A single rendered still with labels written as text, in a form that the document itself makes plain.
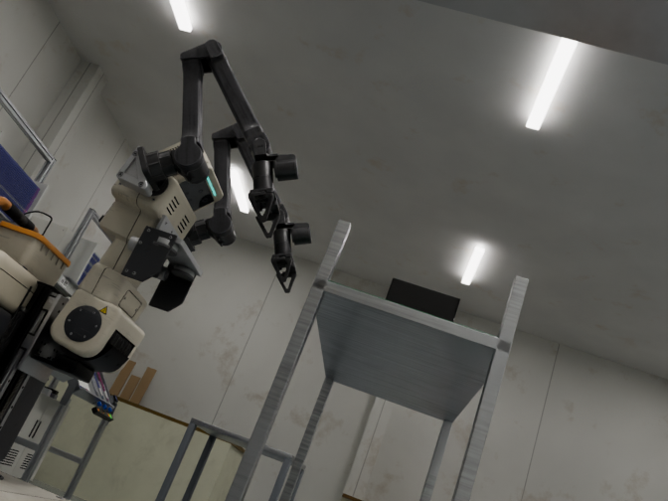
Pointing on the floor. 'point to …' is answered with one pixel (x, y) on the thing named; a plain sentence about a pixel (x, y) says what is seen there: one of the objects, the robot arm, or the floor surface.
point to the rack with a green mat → (390, 368)
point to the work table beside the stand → (209, 454)
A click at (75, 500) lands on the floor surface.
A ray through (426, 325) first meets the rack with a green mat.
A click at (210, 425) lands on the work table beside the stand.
